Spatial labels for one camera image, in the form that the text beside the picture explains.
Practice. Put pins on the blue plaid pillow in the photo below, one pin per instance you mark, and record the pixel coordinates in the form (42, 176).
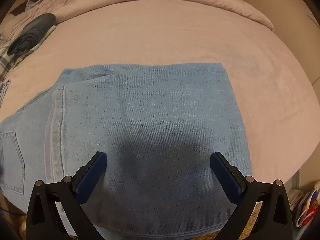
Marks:
(5, 61)

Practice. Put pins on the small blue folded cloth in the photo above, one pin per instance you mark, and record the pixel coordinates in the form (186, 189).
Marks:
(4, 85)

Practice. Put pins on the light blue denim jeans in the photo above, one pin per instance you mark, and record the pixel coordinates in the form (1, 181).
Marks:
(158, 126)

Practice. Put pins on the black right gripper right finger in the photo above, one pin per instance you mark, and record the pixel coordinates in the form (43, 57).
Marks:
(274, 220)

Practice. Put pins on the brown fuzzy robe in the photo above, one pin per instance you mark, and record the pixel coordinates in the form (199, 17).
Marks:
(245, 233)

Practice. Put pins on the dark folded jeans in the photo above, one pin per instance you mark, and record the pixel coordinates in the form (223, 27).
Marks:
(31, 34)

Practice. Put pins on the pink bed sheet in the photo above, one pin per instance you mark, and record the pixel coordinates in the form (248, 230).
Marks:
(278, 105)

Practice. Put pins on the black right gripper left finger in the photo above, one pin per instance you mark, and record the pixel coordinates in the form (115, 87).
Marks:
(43, 219)

